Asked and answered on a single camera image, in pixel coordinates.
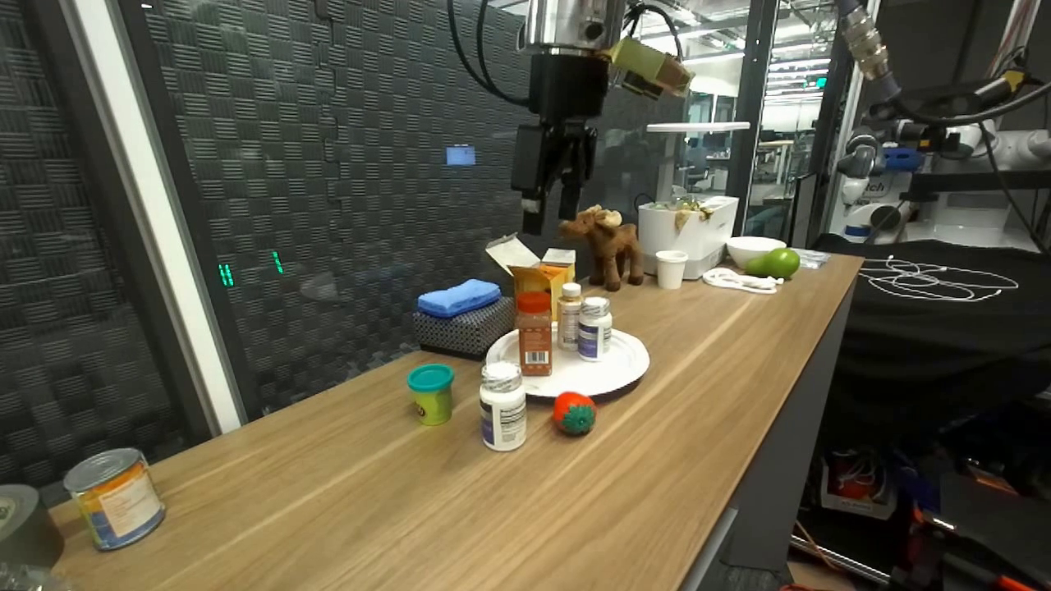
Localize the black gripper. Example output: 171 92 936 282
511 52 608 238

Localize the small white pill bottle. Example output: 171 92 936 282
575 295 616 365

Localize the spice jar orange lid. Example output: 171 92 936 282
511 288 558 381

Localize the large white pill bottle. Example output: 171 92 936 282
476 358 528 453

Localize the white paper plate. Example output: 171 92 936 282
481 321 655 402

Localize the brown moose plush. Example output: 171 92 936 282
558 205 648 294

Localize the yellow open tea box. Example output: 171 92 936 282
482 232 577 321

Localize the white foam cup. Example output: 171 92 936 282
655 246 689 294

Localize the blue folded cloth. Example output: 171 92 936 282
414 275 507 321

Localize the grey box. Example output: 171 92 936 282
409 300 518 360

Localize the white bowl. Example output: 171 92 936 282
724 232 788 275

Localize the orange green ball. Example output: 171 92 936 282
547 387 602 441

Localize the green fruit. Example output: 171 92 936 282
753 246 806 282

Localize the white blue machine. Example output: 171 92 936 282
825 108 1051 250

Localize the black cloth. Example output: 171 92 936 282
840 240 1051 387

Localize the tin can with label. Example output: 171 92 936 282
60 448 166 555

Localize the dark tape roll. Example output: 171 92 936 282
0 484 65 572

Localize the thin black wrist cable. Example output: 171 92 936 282
442 0 535 111

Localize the brown green wrist camera mount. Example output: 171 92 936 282
605 41 696 101

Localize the white cord bundle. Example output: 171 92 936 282
698 265 784 295

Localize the thick cable metal connector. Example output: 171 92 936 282
833 0 1051 128

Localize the white cable coil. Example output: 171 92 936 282
865 252 1023 306

